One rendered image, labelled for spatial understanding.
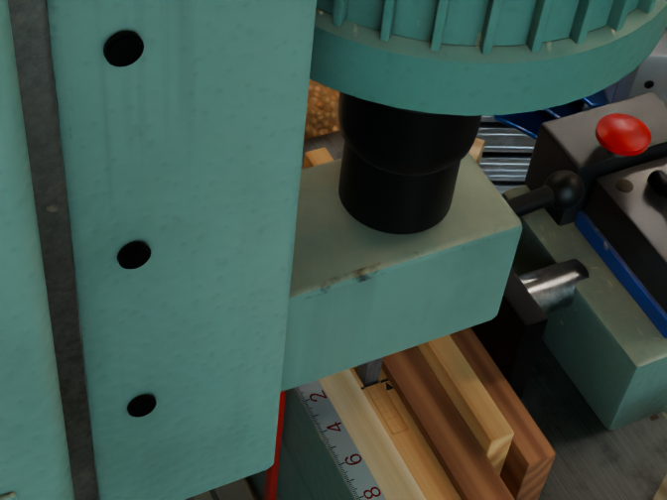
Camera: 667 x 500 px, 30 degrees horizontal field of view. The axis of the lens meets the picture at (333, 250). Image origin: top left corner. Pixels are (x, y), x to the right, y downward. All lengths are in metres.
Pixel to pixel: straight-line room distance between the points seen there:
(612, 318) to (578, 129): 0.11
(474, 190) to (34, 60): 0.29
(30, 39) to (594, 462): 0.46
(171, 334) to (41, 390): 0.08
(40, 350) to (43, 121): 0.06
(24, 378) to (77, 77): 0.09
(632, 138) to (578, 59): 0.28
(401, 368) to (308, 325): 0.13
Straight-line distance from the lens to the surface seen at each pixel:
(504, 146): 1.39
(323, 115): 0.83
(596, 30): 0.42
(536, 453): 0.64
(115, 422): 0.47
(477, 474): 0.63
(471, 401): 0.64
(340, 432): 0.62
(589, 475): 0.70
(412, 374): 0.66
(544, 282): 0.69
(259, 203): 0.41
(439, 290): 0.57
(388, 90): 0.40
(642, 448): 0.72
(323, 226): 0.55
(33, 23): 0.33
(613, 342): 0.68
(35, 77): 0.34
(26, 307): 0.34
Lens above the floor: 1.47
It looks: 48 degrees down
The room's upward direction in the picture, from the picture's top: 7 degrees clockwise
